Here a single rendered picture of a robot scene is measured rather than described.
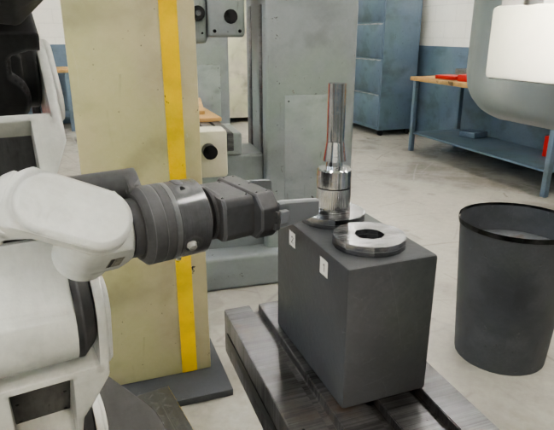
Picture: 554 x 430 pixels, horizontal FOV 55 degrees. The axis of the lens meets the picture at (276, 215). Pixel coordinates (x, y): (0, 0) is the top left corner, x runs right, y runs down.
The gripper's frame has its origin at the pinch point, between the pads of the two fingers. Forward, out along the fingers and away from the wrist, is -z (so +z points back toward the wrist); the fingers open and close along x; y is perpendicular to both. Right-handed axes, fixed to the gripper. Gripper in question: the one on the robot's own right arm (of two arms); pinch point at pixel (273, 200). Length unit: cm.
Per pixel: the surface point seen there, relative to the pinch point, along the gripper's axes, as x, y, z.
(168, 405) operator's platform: 62, 76, -7
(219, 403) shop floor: 100, 116, -43
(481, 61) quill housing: -35.2, -18.8, 9.9
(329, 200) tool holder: -1.5, 1.1, -8.1
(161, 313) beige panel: 124, 84, -31
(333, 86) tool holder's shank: -0.5, -13.7, -8.9
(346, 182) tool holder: -2.4, -1.3, -10.3
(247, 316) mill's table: 11.7, 23.3, -3.0
